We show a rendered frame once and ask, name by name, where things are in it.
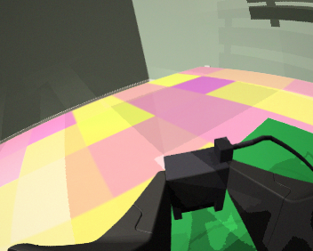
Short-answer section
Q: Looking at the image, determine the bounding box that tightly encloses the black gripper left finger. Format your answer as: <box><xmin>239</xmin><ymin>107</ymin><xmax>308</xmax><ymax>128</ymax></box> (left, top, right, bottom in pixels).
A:
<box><xmin>7</xmin><ymin>171</ymin><xmax>172</xmax><ymax>251</ymax></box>

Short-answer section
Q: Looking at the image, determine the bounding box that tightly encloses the black plug with thin cable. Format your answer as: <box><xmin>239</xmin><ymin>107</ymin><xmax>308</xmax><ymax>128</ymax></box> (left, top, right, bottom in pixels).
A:
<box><xmin>164</xmin><ymin>135</ymin><xmax>313</xmax><ymax>221</ymax></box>

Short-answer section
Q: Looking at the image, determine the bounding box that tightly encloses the green circuit board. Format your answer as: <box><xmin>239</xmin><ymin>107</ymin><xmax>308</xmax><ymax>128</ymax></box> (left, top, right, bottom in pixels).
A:
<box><xmin>171</xmin><ymin>117</ymin><xmax>313</xmax><ymax>251</ymax></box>

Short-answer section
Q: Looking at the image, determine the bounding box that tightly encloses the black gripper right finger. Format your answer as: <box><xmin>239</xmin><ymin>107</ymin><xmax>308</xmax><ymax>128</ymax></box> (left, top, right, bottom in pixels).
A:
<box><xmin>227</xmin><ymin>158</ymin><xmax>313</xmax><ymax>251</ymax></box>

